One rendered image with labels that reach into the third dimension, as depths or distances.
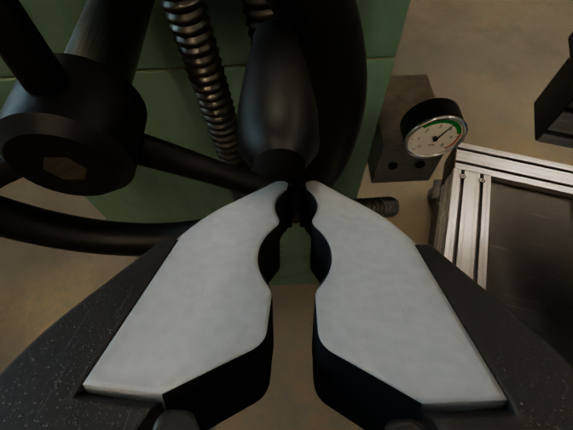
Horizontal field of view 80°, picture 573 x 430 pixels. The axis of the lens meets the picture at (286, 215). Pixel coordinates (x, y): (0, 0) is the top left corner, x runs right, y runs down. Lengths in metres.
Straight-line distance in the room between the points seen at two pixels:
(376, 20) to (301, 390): 0.80
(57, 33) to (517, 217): 0.92
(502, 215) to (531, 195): 0.10
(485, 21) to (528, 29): 0.18
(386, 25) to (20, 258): 1.18
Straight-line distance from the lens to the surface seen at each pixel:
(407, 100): 0.49
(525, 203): 1.01
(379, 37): 0.38
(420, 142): 0.40
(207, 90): 0.24
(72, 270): 1.20
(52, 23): 0.40
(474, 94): 1.56
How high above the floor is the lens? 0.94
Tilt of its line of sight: 61 degrees down
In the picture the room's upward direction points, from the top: 4 degrees counter-clockwise
